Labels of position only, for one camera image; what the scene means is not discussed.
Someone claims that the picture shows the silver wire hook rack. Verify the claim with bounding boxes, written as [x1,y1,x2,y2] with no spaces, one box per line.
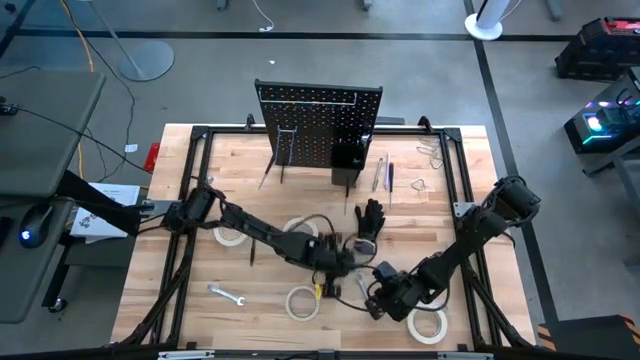
[258,91,358,108]

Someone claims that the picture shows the red flat object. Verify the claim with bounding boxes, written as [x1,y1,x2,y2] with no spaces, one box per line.
[143,141,162,174]

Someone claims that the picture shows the black case with red top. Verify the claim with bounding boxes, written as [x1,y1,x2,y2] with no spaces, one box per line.
[554,15,640,83]

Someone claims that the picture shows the white cable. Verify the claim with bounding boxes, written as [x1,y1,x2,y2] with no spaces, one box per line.
[249,0,276,34]

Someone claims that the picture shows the yellow cable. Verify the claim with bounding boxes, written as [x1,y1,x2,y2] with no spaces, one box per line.
[58,0,97,180]

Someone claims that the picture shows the black computer mouse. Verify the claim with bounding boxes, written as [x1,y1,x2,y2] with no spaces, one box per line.
[18,203,56,250]

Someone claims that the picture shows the black and grey work glove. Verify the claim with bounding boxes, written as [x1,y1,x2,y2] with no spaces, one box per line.
[352,197,388,257]

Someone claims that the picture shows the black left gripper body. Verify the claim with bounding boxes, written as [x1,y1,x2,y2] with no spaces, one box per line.
[310,242,357,280]

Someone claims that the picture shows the long double wire peg hook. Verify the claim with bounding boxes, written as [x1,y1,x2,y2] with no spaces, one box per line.
[275,125,298,168]

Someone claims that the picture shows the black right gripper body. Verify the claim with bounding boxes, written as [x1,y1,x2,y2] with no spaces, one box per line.
[379,277,427,323]

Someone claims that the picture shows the black support beam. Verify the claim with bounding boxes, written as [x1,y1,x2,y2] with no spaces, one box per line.
[49,168,144,237]

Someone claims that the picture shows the black box with striped corner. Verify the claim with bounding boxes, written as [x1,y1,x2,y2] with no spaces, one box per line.
[537,313,640,360]

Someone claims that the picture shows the grey round floor stand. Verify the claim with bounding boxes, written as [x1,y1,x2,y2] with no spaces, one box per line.
[89,0,176,83]

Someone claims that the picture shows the black pegboard bin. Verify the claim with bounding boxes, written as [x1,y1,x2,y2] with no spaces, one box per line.
[330,142,365,187]

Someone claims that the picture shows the white paper sheet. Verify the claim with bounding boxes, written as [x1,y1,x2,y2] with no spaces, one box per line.
[68,181,143,245]

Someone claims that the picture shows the black metal pegboard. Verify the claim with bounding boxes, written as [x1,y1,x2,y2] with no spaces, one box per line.
[253,78,385,170]

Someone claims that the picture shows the white round floor stand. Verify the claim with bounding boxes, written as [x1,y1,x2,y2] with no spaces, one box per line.
[463,0,522,42]

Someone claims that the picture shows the computer with coloured lights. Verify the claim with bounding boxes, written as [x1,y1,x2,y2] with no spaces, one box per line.
[563,97,640,155]

